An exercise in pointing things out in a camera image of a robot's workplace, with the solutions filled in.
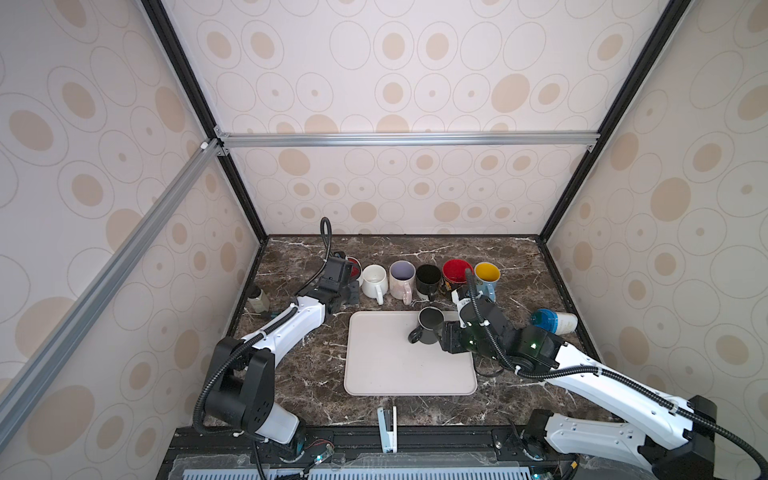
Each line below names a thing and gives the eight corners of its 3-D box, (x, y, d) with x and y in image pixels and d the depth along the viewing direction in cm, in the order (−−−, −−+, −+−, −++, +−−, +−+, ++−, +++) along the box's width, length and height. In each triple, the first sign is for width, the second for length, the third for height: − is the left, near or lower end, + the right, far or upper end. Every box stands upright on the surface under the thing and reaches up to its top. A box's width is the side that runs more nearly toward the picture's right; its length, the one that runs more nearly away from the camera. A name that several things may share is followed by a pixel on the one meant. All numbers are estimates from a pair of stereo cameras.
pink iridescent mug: (389, 309, 101) (389, 291, 92) (389, 278, 109) (389, 259, 101) (415, 309, 101) (418, 291, 92) (413, 278, 109) (415, 259, 101)
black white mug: (409, 291, 105) (411, 273, 97) (424, 277, 109) (427, 259, 101) (429, 306, 102) (432, 288, 94) (443, 291, 106) (448, 272, 97)
